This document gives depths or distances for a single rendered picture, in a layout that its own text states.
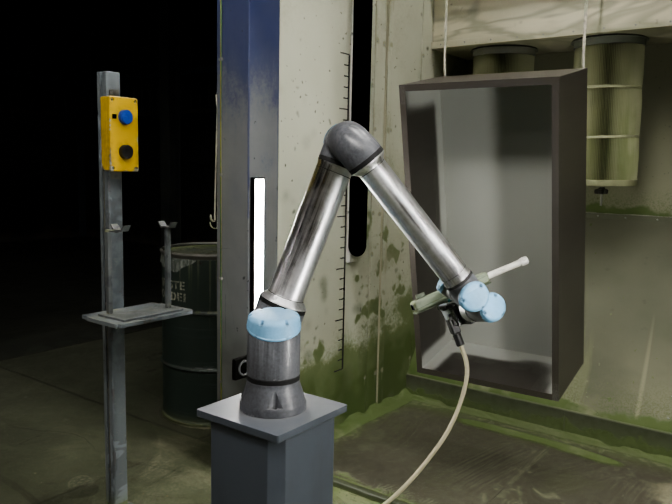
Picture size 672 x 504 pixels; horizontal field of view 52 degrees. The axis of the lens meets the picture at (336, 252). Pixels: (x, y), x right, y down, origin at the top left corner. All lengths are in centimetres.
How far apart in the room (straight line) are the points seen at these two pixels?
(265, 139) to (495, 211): 101
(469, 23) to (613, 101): 86
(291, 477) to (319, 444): 13
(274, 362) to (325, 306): 135
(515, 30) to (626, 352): 170
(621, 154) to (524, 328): 105
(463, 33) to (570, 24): 57
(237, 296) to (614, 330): 190
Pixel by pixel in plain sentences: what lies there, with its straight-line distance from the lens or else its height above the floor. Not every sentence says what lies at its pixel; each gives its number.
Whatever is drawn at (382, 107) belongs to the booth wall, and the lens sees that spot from 352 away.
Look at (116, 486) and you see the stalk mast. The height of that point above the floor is 11.
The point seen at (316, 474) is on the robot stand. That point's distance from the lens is 201.
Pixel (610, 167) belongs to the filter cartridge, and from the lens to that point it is 364.
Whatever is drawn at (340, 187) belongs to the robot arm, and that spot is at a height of 126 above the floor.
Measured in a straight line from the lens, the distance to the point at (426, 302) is 244.
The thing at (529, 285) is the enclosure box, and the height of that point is 84.
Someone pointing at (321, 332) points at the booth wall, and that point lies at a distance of 322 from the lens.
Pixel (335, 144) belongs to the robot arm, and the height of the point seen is 139.
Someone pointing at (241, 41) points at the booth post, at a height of 180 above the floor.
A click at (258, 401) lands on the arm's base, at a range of 192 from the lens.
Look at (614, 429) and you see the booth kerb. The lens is 356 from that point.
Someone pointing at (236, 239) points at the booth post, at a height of 102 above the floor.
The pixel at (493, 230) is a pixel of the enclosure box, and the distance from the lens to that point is 299.
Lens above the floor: 132
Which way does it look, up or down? 7 degrees down
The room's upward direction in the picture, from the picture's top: 1 degrees clockwise
